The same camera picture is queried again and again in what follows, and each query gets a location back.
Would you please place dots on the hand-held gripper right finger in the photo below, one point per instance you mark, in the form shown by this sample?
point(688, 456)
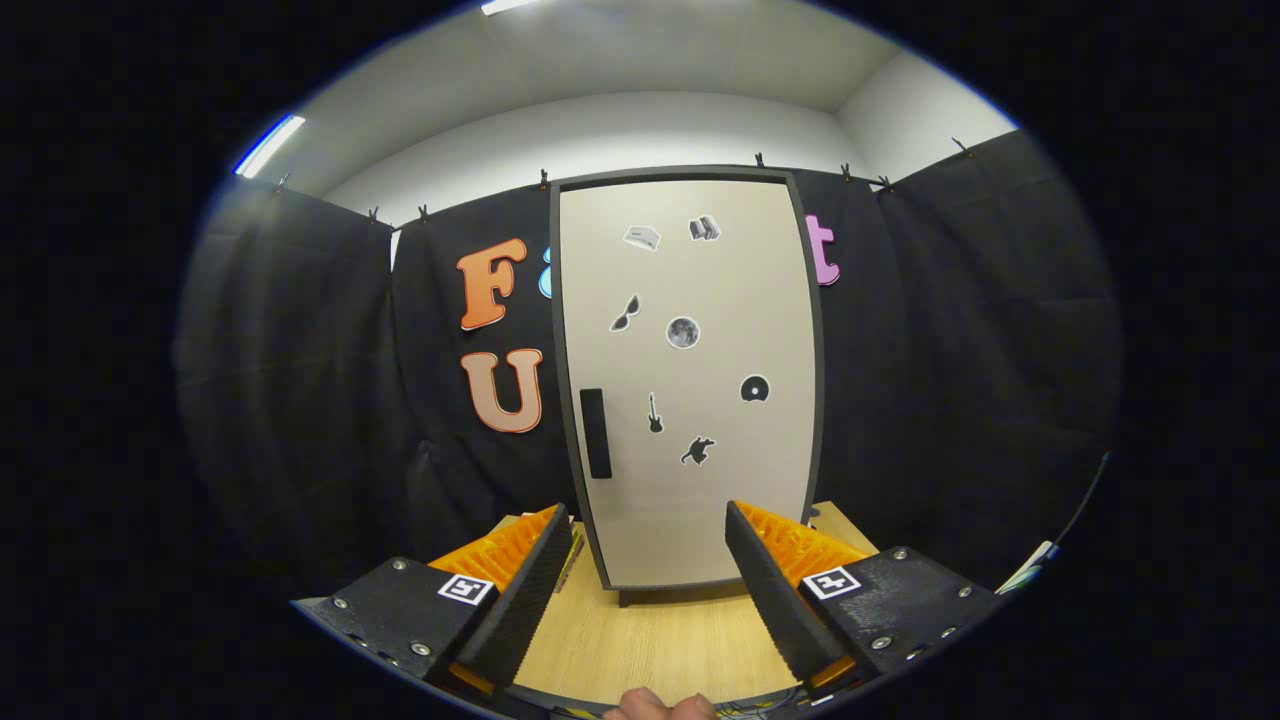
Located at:
point(770, 600)

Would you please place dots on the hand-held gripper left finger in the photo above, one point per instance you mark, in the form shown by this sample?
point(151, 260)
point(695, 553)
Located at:
point(530, 605)

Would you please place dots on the beige shoe cabinet door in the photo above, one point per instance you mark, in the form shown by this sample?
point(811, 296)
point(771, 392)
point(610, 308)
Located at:
point(740, 300)

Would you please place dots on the grey shoe cabinet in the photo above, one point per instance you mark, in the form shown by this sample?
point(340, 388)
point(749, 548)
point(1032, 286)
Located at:
point(670, 174)

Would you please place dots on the stack of books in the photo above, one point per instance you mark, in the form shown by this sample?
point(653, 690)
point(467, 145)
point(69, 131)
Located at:
point(574, 556)

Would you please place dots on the black backdrop cloth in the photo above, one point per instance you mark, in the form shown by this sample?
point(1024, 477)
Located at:
point(950, 380)

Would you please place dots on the ceiling light panel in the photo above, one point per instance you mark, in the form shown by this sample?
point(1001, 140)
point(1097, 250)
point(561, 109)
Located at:
point(270, 146)
point(510, 5)

